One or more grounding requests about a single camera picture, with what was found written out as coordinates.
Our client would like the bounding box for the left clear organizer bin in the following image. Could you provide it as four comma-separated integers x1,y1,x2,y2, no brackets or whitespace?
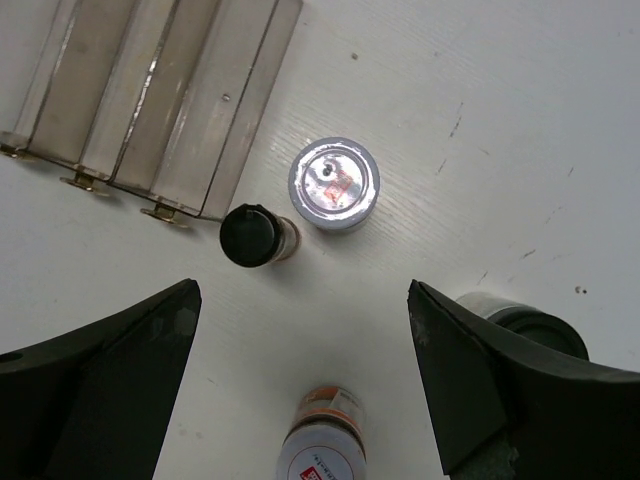
1,1,87,163

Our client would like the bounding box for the right white salt shaker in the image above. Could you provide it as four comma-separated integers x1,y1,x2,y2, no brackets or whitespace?
456,292,589,361

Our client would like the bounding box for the middle clear organizer bin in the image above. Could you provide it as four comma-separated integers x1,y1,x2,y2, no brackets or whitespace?
16,1,177,182

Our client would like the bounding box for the small black-cap spice bottle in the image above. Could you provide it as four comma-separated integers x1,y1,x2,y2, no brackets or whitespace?
219,204,301,268

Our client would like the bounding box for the clear organizer bin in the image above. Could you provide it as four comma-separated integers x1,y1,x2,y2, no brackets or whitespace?
16,1,177,182
1,1,87,163
110,1,303,225

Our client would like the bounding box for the right clear organizer bin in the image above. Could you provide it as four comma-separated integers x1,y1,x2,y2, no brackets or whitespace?
110,1,303,225

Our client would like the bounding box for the brown jar white lid front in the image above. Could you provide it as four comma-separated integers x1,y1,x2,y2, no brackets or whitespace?
275,385,367,480

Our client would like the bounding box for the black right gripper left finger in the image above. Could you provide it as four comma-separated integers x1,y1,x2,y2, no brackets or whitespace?
1,279,202,479

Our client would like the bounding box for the brown jar white lid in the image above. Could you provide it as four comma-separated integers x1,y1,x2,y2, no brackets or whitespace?
288,137,381,233
275,385,367,480

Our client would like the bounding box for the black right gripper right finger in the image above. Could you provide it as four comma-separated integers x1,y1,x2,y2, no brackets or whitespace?
407,281,639,479

